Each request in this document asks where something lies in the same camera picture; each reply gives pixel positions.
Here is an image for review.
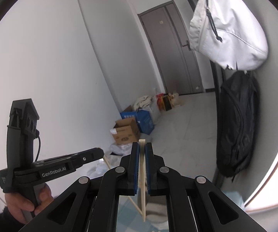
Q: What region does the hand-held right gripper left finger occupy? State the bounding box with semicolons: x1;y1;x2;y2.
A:
18;142;140;232

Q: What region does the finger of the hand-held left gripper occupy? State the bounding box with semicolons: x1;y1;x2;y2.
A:
69;147;105;171

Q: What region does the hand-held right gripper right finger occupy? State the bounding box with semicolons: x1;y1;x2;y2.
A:
144;142;266;232

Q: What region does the white grey utensil holder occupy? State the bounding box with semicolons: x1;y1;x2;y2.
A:
146;203;168;225

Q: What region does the white shoulder bag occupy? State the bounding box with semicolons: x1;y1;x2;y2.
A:
189;0;269;71

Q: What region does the person's left forearm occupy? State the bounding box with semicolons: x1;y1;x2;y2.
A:
0;206;25;232

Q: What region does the person's left hand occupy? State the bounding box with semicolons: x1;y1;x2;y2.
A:
5;182;54;224

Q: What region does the white plastic bag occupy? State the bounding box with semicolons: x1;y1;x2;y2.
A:
88;161;111;179

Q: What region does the grey plastic parcel bag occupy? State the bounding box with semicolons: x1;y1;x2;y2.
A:
105;144;133;163

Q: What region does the brown cardboard box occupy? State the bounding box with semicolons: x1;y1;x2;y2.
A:
110;118;141;146

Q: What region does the blue cardboard box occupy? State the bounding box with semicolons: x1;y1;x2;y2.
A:
120;109;155;136

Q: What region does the blue white checked tablecloth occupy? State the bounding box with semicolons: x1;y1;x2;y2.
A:
116;190;245;232

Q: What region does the cream cloth bundle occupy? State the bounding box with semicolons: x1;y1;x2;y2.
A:
133;96;154;112

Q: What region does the red yellow shopping bag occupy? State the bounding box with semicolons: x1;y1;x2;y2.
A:
156;94;168;111

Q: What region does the beige plastic bag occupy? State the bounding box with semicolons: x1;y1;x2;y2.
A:
169;92;183;107

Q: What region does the black backpack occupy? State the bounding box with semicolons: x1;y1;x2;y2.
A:
216;71;260;182

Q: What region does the grey entrance door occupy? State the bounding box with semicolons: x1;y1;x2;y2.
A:
138;2;205;96

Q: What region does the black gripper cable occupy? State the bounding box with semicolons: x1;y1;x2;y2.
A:
33;130;42;162

